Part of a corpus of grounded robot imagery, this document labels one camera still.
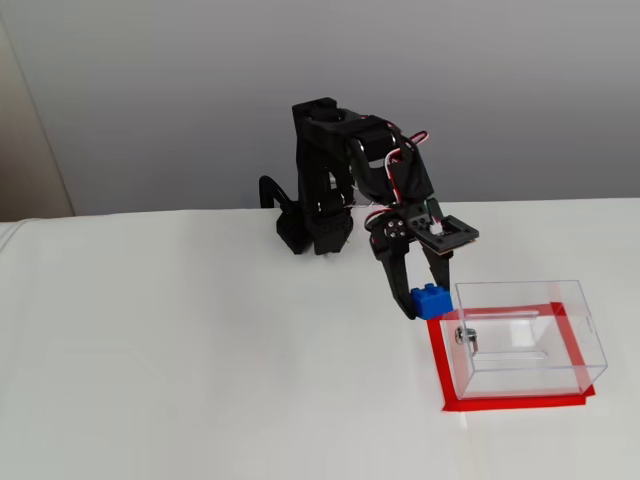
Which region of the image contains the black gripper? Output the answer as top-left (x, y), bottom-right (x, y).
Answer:
top-left (368, 201), bottom-right (454, 321)

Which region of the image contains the blue lego brick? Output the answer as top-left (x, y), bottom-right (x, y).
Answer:
top-left (409, 282), bottom-right (455, 321)

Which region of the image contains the transparent plastic box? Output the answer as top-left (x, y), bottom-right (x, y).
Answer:
top-left (439, 279), bottom-right (609, 401)

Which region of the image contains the silver lock cylinder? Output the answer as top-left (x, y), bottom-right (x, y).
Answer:
top-left (453, 327), bottom-right (482, 354)

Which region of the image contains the black table clamp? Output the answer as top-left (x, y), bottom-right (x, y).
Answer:
top-left (258, 174), bottom-right (301, 216)

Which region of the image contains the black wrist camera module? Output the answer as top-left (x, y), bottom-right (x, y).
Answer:
top-left (412, 213), bottom-right (481, 259)

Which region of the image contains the green white camera wire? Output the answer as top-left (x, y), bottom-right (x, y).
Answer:
top-left (424, 196), bottom-right (443, 232)

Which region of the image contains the red tape frame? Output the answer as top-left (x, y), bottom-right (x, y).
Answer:
top-left (423, 301), bottom-right (597, 414)

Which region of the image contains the red white servo wire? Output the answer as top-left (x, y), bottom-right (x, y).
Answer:
top-left (363, 149), bottom-right (405, 229)
top-left (392, 129), bottom-right (432, 166)

